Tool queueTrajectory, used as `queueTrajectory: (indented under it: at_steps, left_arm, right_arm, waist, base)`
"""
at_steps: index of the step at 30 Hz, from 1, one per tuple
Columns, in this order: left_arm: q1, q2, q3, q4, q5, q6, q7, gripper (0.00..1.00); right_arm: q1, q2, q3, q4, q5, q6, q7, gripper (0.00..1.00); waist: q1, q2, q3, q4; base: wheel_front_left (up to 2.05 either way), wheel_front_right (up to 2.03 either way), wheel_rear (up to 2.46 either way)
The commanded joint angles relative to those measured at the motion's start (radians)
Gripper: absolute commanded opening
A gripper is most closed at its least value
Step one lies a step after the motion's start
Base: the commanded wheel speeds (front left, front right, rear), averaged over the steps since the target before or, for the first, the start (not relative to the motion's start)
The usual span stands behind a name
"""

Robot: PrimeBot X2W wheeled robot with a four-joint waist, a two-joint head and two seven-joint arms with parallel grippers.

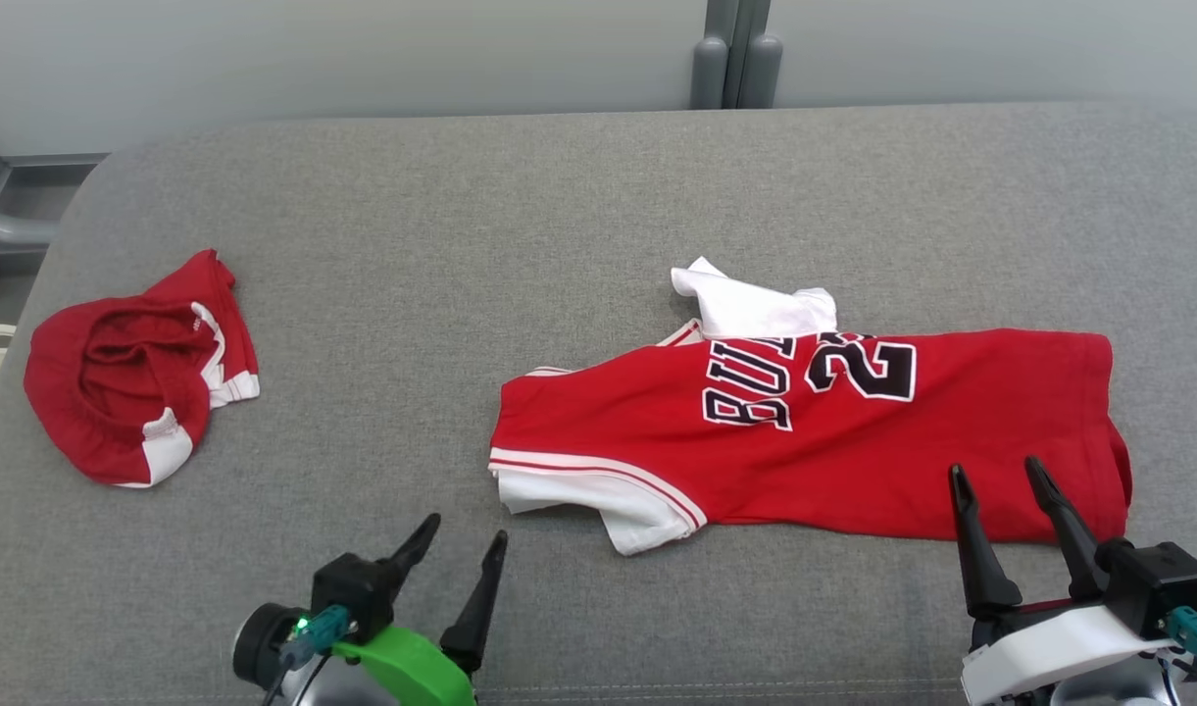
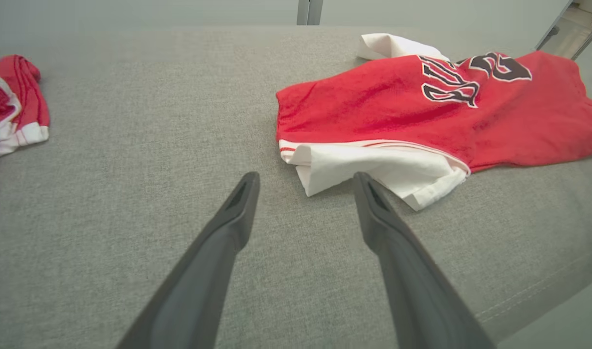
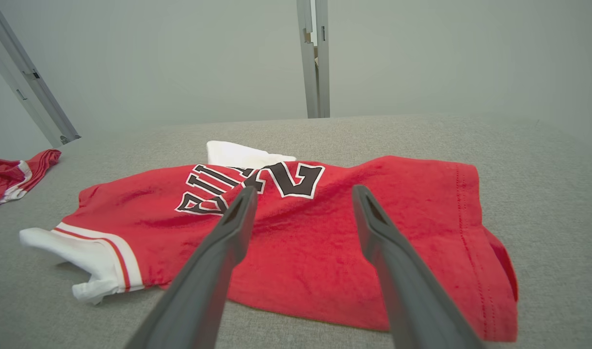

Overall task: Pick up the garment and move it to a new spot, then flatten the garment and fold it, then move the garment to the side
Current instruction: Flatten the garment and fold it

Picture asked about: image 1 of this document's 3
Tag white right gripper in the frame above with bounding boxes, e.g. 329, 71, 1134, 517
949, 456, 1177, 706

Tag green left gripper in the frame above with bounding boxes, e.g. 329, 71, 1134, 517
333, 513, 509, 706

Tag red Bulls 23 jersey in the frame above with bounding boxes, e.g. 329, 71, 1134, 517
488, 257, 1133, 557

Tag red shorts with white trim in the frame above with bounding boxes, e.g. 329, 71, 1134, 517
25, 249, 261, 488

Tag grey fabric sofa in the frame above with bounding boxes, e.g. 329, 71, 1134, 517
0, 101, 1197, 706

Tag black left cable teal connector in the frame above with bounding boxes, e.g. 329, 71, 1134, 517
263, 605, 352, 706

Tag grey partition post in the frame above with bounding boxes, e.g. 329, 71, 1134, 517
691, 0, 783, 109

